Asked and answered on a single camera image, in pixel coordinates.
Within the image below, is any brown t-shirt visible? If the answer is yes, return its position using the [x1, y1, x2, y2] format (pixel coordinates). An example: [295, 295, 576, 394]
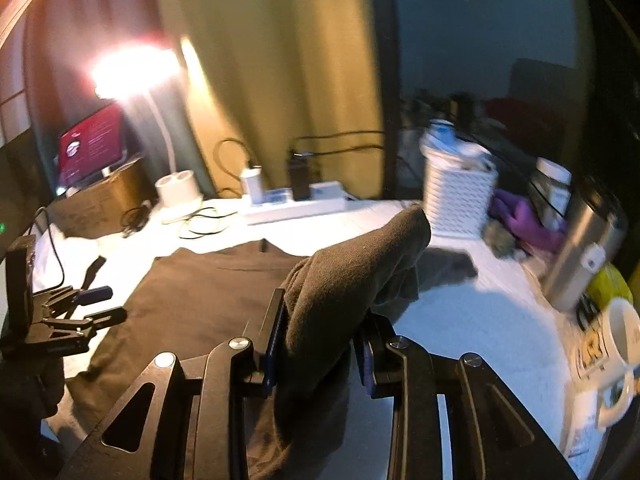
[67, 207, 431, 479]

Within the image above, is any brown cardboard box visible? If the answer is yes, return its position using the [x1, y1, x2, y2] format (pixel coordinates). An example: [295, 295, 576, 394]
[48, 157, 156, 238]

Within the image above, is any red laptop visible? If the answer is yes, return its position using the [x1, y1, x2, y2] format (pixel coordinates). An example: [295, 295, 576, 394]
[58, 104, 125, 188]

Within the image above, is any white power strip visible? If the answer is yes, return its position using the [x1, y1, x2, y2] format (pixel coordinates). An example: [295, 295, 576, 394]
[239, 181, 347, 226]

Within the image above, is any white USB charger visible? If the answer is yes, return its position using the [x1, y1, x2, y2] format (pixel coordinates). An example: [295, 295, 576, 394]
[240, 166, 264, 205]

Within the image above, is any purple cloth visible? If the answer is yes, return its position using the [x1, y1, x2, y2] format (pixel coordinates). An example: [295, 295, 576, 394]
[488, 188, 565, 252]

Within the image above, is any white perforated plastic basket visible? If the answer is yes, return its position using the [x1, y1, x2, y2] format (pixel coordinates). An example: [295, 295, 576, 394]
[420, 119, 498, 240]

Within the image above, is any black power adapter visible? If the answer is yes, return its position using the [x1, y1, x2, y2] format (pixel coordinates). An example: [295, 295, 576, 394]
[288, 152, 311, 200]

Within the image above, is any white desk lamp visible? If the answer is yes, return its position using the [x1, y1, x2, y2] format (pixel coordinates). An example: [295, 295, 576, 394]
[90, 44, 203, 209]

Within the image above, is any white cartoon mug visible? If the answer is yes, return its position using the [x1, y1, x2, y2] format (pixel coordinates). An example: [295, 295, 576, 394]
[570, 297, 639, 431]

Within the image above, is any white-lidded jar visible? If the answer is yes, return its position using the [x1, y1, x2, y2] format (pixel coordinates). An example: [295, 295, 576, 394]
[528, 157, 572, 231]

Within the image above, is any stainless steel tumbler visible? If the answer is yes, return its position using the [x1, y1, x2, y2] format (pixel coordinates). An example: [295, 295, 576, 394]
[540, 176, 628, 312]

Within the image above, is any yellow curtain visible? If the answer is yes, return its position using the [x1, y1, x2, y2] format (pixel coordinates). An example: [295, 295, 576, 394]
[158, 0, 383, 198]

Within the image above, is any black coiled cable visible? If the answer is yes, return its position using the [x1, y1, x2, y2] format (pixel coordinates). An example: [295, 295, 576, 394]
[178, 206, 240, 241]

